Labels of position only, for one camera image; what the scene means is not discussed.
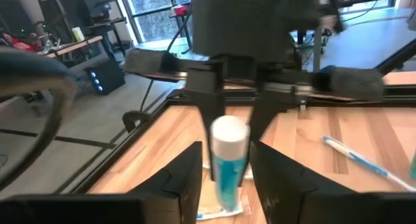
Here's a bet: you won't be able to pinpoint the black left wrist camera cable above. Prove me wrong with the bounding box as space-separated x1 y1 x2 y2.
0 47 79 189

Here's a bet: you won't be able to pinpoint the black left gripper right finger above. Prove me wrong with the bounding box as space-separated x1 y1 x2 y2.
250 142 355 224

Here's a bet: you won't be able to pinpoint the blue white toothbrush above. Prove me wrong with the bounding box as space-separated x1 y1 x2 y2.
196 162 255 222

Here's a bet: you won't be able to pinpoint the small white yellow canister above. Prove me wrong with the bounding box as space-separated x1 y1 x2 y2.
71 26 85 42

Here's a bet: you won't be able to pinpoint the wooden desk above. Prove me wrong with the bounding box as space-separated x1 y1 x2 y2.
42 35 105 59

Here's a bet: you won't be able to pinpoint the black computer blue lights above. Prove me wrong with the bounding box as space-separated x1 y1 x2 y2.
84 58 127 95

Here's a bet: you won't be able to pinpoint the black frame bracket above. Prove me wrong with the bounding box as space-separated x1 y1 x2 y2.
122 109 153 134

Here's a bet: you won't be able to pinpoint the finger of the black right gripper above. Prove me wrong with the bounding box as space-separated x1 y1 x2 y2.
185 61 227 181
250 87 298 147

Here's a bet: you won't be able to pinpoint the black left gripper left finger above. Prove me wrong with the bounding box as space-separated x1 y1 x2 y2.
129 142 203 224

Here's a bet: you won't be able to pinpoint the person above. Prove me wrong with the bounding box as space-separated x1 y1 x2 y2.
0 31 43 55

